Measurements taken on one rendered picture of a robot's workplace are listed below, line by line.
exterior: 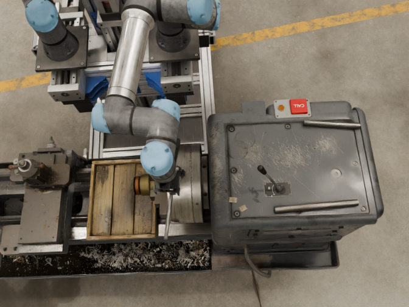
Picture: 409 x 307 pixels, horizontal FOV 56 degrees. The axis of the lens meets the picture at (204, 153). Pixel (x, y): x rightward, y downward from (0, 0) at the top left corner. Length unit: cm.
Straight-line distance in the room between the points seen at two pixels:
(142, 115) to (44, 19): 82
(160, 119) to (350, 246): 196
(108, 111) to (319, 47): 246
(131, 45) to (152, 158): 33
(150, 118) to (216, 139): 50
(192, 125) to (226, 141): 120
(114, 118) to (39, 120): 219
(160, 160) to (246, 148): 55
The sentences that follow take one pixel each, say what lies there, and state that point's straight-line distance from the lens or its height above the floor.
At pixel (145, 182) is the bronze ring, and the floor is 112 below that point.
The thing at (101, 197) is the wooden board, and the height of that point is 88.
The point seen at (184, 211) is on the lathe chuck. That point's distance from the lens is 142.
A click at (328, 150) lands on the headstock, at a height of 126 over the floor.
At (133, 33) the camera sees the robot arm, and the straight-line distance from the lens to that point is 111.
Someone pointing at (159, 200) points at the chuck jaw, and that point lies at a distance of 150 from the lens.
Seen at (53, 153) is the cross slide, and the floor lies 95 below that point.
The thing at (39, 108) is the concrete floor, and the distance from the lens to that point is 320.
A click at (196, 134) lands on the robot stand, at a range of 256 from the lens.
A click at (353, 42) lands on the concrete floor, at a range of 335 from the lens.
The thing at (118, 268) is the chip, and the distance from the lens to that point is 207.
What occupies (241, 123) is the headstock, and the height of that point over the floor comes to 125.
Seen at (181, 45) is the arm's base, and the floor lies 119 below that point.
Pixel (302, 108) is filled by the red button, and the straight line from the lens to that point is 148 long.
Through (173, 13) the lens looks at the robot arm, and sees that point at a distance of 116.
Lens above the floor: 255
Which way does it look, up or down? 69 degrees down
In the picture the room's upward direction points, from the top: 7 degrees counter-clockwise
